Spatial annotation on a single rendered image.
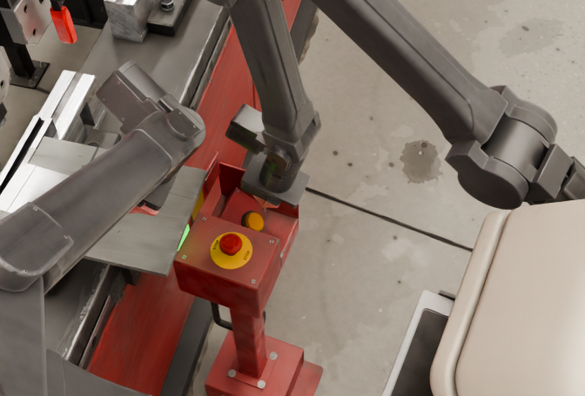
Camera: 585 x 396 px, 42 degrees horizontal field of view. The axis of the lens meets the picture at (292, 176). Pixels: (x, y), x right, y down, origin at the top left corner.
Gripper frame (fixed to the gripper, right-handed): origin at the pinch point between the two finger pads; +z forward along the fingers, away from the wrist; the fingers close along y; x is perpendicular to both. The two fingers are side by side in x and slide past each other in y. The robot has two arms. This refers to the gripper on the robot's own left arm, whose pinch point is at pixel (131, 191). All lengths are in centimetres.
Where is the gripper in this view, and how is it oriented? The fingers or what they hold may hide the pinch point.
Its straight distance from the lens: 105.6
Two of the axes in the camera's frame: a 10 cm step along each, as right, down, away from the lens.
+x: 8.4, 4.7, 2.6
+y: -2.7, 7.9, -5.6
